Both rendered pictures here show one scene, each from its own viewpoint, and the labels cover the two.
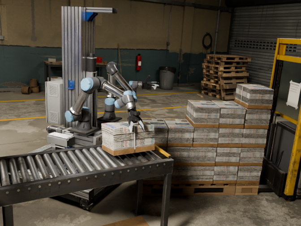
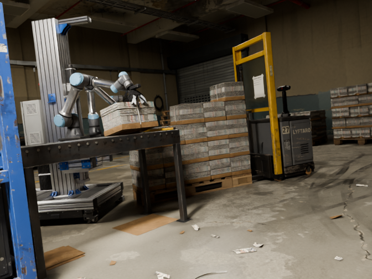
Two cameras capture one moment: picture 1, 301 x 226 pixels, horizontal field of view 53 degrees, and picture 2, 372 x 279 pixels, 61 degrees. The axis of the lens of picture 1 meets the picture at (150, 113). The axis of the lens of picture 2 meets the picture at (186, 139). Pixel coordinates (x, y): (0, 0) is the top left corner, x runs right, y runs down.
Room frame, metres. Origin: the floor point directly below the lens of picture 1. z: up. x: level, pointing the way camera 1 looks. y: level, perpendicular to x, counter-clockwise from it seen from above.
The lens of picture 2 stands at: (-0.34, 0.49, 0.85)
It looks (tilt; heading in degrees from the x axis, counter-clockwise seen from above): 3 degrees down; 344
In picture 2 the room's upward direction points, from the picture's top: 6 degrees counter-clockwise
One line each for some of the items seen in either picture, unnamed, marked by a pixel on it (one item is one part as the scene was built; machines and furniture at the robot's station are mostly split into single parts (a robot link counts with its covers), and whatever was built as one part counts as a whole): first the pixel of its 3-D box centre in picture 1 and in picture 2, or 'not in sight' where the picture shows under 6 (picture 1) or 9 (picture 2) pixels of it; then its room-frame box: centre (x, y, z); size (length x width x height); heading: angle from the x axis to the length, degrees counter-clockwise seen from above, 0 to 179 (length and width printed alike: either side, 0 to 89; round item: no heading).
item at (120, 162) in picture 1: (114, 157); not in sight; (2.37, 0.28, 0.77); 0.47 x 0.05 x 0.05; 30
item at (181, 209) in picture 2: (165, 208); (180, 181); (2.34, -0.18, 0.34); 0.06 x 0.06 x 0.68; 30
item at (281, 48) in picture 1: (271, 107); (242, 108); (3.85, -1.57, 0.97); 0.09 x 0.09 x 1.75; 8
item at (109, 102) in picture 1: (109, 104); (93, 119); (3.42, 0.48, 0.98); 0.13 x 0.12 x 0.14; 2
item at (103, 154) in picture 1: (107, 158); not in sight; (2.34, 0.34, 0.77); 0.47 x 0.05 x 0.05; 30
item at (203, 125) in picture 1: (201, 120); (186, 122); (3.39, -0.60, 0.86); 0.38 x 0.29 x 0.04; 8
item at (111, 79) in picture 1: (111, 84); (91, 102); (3.55, 0.49, 1.19); 0.15 x 0.12 x 0.55; 2
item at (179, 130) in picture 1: (187, 156); (180, 159); (3.37, -0.47, 0.42); 1.17 x 0.39 x 0.83; 98
